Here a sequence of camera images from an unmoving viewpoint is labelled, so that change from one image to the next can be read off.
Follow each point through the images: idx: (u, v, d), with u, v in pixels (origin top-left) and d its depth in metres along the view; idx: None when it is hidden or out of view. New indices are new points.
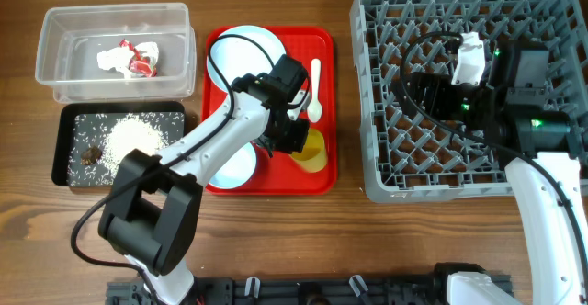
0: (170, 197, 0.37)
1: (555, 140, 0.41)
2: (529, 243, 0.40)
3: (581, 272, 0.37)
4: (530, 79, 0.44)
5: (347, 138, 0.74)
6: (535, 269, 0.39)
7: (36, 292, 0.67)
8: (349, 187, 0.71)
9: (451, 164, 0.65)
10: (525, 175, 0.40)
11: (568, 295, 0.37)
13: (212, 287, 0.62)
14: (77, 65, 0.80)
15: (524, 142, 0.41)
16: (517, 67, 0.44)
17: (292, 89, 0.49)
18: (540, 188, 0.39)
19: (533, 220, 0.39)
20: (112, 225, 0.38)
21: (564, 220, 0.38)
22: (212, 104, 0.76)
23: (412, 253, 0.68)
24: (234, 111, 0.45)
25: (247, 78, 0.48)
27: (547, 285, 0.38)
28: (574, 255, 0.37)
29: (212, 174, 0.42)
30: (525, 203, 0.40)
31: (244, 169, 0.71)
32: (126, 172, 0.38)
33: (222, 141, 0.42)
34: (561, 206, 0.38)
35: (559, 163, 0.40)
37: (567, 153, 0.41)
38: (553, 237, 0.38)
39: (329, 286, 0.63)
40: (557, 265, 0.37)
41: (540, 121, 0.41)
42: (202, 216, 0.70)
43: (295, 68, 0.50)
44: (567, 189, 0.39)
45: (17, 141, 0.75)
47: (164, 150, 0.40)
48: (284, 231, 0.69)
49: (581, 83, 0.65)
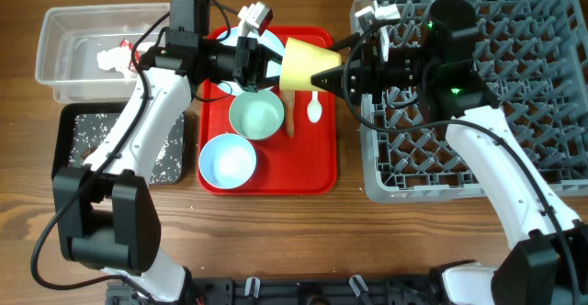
0: (114, 197, 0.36)
1: (476, 102, 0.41)
2: (487, 188, 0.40)
3: (532, 190, 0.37)
4: (457, 56, 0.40)
5: (346, 137, 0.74)
6: (499, 208, 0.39)
7: (36, 292, 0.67)
8: (348, 187, 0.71)
9: (451, 165, 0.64)
10: (462, 136, 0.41)
11: (529, 215, 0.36)
13: (212, 287, 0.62)
14: (77, 65, 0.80)
15: (449, 108, 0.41)
16: (446, 47, 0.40)
17: (198, 33, 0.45)
18: (476, 138, 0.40)
19: (480, 165, 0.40)
20: (73, 247, 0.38)
21: (505, 155, 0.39)
22: (213, 105, 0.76)
23: (412, 253, 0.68)
24: (150, 91, 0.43)
25: (153, 50, 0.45)
27: (510, 213, 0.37)
28: (523, 179, 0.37)
29: (151, 155, 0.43)
30: (472, 155, 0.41)
31: (245, 170, 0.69)
32: (62, 190, 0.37)
33: (150, 127, 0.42)
34: (498, 144, 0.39)
35: (486, 114, 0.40)
37: (488, 106, 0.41)
38: (500, 173, 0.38)
39: (330, 286, 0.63)
40: (511, 191, 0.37)
41: (459, 89, 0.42)
42: (201, 216, 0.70)
43: (186, 5, 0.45)
44: (499, 132, 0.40)
45: (18, 141, 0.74)
47: (93, 154, 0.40)
48: (284, 231, 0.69)
49: (582, 83, 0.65)
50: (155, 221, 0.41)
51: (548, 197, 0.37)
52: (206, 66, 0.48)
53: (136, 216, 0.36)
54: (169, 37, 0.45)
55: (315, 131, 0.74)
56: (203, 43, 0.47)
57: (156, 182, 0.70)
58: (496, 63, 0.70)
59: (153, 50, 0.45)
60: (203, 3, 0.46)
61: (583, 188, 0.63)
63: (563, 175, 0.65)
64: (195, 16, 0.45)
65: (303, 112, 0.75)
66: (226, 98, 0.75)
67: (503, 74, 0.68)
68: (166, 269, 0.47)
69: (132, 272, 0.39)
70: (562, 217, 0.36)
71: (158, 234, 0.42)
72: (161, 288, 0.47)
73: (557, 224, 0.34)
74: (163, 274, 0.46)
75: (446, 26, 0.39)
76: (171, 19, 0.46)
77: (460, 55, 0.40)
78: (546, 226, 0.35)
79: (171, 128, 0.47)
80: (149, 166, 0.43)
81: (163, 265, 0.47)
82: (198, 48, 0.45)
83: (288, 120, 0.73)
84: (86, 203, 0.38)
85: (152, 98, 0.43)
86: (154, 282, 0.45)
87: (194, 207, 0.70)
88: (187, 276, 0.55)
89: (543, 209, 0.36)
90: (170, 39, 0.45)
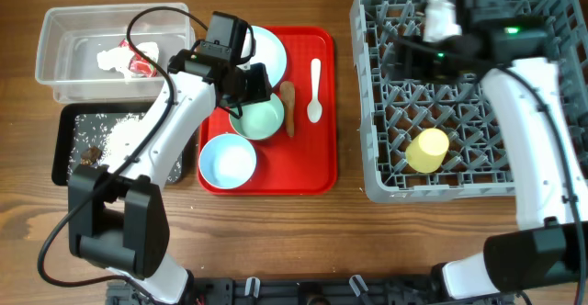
0: (127, 202, 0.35)
1: (531, 47, 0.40)
2: (513, 157, 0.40)
3: (560, 174, 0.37)
4: None
5: (347, 138, 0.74)
6: (518, 178, 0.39)
7: (37, 292, 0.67)
8: (349, 188, 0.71)
9: (452, 165, 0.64)
10: (502, 87, 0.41)
11: (549, 198, 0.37)
13: (212, 287, 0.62)
14: (77, 65, 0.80)
15: (498, 55, 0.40)
16: None
17: (233, 48, 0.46)
18: (518, 97, 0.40)
19: (514, 136, 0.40)
20: (82, 246, 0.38)
21: (545, 124, 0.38)
22: None
23: (412, 253, 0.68)
24: (175, 96, 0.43)
25: (183, 53, 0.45)
27: (530, 187, 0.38)
28: (555, 159, 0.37)
29: (167, 162, 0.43)
30: (506, 117, 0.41)
31: (245, 169, 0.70)
32: (76, 188, 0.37)
33: (169, 134, 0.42)
34: (541, 111, 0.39)
35: (536, 68, 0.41)
37: (540, 57, 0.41)
38: (533, 145, 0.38)
39: (329, 286, 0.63)
40: (538, 169, 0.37)
41: (516, 28, 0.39)
42: (202, 216, 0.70)
43: (226, 22, 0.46)
44: (545, 96, 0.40)
45: (18, 141, 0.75)
47: (112, 158, 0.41)
48: (283, 231, 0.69)
49: (582, 82, 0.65)
50: (166, 231, 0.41)
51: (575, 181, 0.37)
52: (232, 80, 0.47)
53: (147, 222, 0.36)
54: (203, 48, 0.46)
55: (316, 131, 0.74)
56: (235, 59, 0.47)
57: None
58: None
59: (184, 53, 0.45)
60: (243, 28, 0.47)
61: None
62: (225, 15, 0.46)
63: None
64: (231, 34, 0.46)
65: (303, 112, 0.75)
66: None
67: None
68: (168, 272, 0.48)
69: (136, 276, 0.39)
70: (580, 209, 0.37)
71: (166, 241, 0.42)
72: (163, 289, 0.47)
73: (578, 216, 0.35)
74: (166, 276, 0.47)
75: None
76: (209, 32, 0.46)
77: None
78: (564, 214, 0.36)
79: (191, 133, 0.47)
80: (163, 177, 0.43)
81: (167, 267, 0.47)
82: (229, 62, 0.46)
83: (288, 120, 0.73)
84: (98, 203, 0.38)
85: (176, 104, 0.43)
86: (155, 283, 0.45)
87: (195, 207, 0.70)
88: (191, 278, 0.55)
89: (568, 197, 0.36)
90: (204, 50, 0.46)
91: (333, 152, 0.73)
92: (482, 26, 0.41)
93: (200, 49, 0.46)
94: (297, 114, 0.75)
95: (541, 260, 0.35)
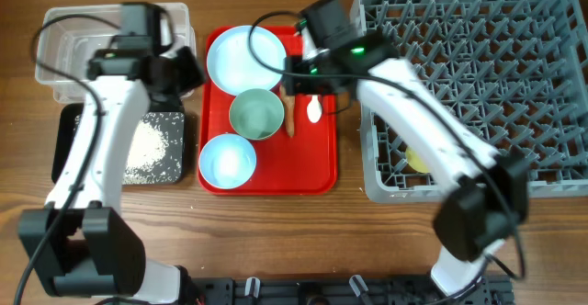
0: (84, 234, 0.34)
1: (379, 56, 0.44)
2: (414, 147, 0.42)
3: (449, 136, 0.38)
4: (338, 24, 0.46)
5: (347, 138, 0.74)
6: (427, 160, 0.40)
7: (36, 292, 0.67)
8: (349, 188, 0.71)
9: None
10: (373, 94, 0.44)
11: (450, 162, 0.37)
13: (212, 287, 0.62)
14: (77, 65, 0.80)
15: (358, 70, 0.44)
16: (319, 25, 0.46)
17: (150, 36, 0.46)
18: (388, 96, 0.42)
19: (404, 129, 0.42)
20: (58, 286, 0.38)
21: (419, 105, 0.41)
22: (213, 104, 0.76)
23: (412, 253, 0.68)
24: (101, 105, 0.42)
25: (97, 54, 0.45)
27: (434, 162, 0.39)
28: (439, 128, 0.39)
29: (116, 174, 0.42)
30: (390, 116, 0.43)
31: (245, 170, 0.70)
32: (29, 236, 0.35)
33: (108, 144, 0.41)
34: (409, 97, 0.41)
35: (393, 68, 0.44)
37: (391, 58, 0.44)
38: (418, 129, 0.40)
39: (330, 286, 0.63)
40: (431, 141, 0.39)
41: (361, 47, 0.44)
42: (202, 216, 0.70)
43: (137, 11, 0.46)
44: (408, 84, 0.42)
45: (18, 141, 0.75)
47: (54, 191, 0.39)
48: (284, 231, 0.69)
49: (582, 82, 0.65)
50: (139, 241, 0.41)
51: (465, 138, 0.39)
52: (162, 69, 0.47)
53: (113, 244, 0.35)
54: (120, 43, 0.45)
55: (315, 131, 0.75)
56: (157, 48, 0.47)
57: (156, 182, 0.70)
58: (496, 63, 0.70)
59: (98, 55, 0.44)
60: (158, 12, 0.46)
61: (583, 188, 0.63)
62: (134, 4, 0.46)
63: (563, 175, 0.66)
64: (143, 20, 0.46)
65: (303, 112, 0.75)
66: (225, 98, 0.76)
67: (503, 74, 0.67)
68: (159, 276, 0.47)
69: (120, 294, 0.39)
70: (481, 156, 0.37)
71: (143, 252, 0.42)
72: (158, 295, 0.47)
73: (479, 163, 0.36)
74: (156, 282, 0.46)
75: (309, 12, 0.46)
76: (121, 26, 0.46)
77: (338, 21, 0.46)
78: (469, 166, 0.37)
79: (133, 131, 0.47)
80: (117, 193, 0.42)
81: (155, 275, 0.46)
82: (150, 49, 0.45)
83: (288, 120, 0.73)
84: (59, 242, 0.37)
85: (105, 113, 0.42)
86: (150, 291, 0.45)
87: (194, 207, 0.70)
88: (183, 275, 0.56)
89: (463, 151, 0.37)
90: (122, 45, 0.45)
91: (333, 152, 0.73)
92: (334, 51, 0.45)
93: (118, 45, 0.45)
94: (297, 114, 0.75)
95: (477, 223, 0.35)
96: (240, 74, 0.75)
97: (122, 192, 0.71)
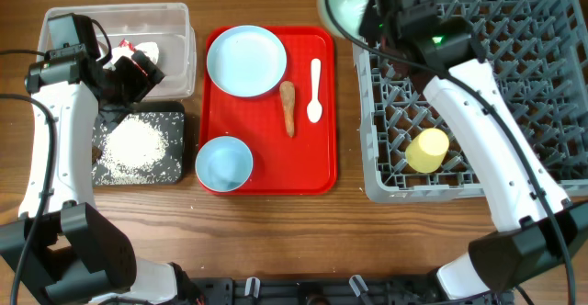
0: (66, 232, 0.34)
1: (459, 48, 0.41)
2: (475, 162, 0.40)
3: (524, 172, 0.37)
4: None
5: (346, 138, 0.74)
6: (489, 188, 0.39)
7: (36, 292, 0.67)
8: (349, 188, 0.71)
9: (451, 165, 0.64)
10: (446, 96, 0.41)
11: (518, 199, 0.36)
13: (212, 287, 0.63)
14: None
15: (431, 60, 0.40)
16: None
17: (85, 42, 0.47)
18: (463, 105, 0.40)
19: (470, 143, 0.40)
20: (51, 296, 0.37)
21: (496, 125, 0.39)
22: (213, 104, 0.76)
23: (412, 253, 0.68)
24: (50, 112, 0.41)
25: (33, 67, 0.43)
27: (498, 193, 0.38)
28: (514, 158, 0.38)
29: (86, 178, 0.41)
30: (455, 120, 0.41)
31: (243, 170, 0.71)
32: (11, 249, 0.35)
33: (70, 148, 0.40)
34: (488, 113, 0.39)
35: (476, 73, 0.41)
37: (473, 58, 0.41)
38: (488, 147, 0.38)
39: (330, 286, 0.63)
40: (503, 172, 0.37)
41: (442, 37, 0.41)
42: (201, 216, 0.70)
43: (65, 22, 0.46)
44: (488, 96, 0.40)
45: (18, 141, 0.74)
47: (24, 204, 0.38)
48: (284, 231, 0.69)
49: (582, 82, 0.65)
50: (125, 237, 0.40)
51: (537, 173, 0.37)
52: (99, 73, 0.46)
53: (96, 237, 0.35)
54: (55, 55, 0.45)
55: (315, 131, 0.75)
56: (93, 55, 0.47)
57: (156, 182, 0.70)
58: (496, 63, 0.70)
59: (33, 68, 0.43)
60: (85, 22, 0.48)
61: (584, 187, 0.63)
62: (61, 16, 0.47)
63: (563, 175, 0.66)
64: (76, 29, 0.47)
65: (303, 112, 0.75)
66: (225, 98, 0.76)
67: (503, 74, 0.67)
68: (153, 275, 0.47)
69: (118, 290, 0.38)
70: (551, 199, 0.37)
71: (132, 250, 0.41)
72: (153, 291, 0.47)
73: (548, 208, 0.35)
74: (151, 278, 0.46)
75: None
76: (53, 40, 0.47)
77: None
78: (537, 209, 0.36)
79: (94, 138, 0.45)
80: (92, 195, 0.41)
81: (147, 270, 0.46)
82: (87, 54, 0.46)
83: (288, 120, 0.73)
84: (41, 251, 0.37)
85: (56, 119, 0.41)
86: (146, 289, 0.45)
87: (194, 207, 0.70)
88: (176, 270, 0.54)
89: (537, 194, 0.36)
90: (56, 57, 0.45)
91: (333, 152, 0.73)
92: (410, 36, 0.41)
93: (52, 58, 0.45)
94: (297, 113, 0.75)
95: (525, 269, 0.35)
96: (239, 74, 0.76)
97: (122, 192, 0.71)
